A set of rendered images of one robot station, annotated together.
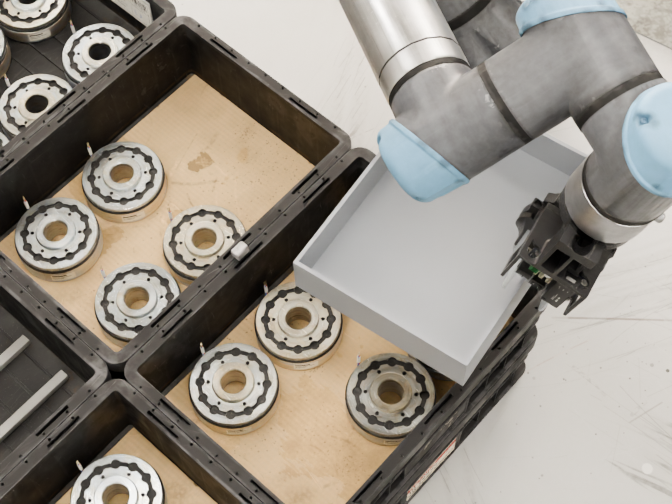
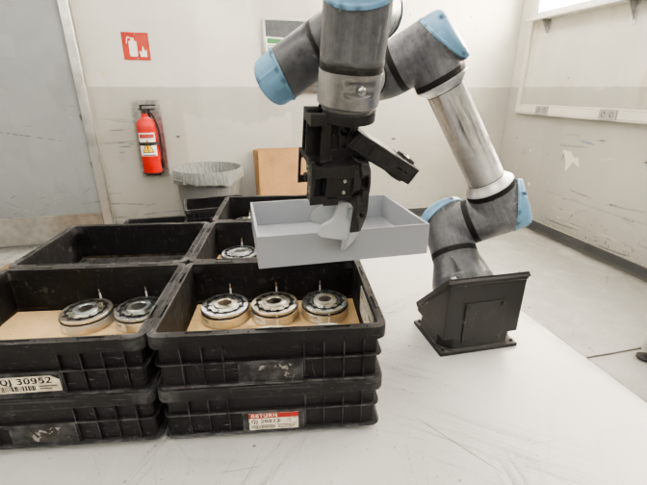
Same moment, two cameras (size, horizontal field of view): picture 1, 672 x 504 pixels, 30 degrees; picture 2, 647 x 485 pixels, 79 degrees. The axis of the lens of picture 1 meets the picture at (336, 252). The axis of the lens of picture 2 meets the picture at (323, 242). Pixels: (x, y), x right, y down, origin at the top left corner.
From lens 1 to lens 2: 106 cm
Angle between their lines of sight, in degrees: 50
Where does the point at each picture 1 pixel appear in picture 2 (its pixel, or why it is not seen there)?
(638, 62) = not seen: outside the picture
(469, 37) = (447, 259)
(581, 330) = (427, 433)
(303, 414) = not seen: hidden behind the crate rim
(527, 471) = (325, 472)
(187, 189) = not seen: hidden behind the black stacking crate
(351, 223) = (297, 223)
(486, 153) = (291, 48)
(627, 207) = (323, 39)
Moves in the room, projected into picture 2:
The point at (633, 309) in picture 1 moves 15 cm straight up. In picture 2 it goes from (471, 446) to (483, 379)
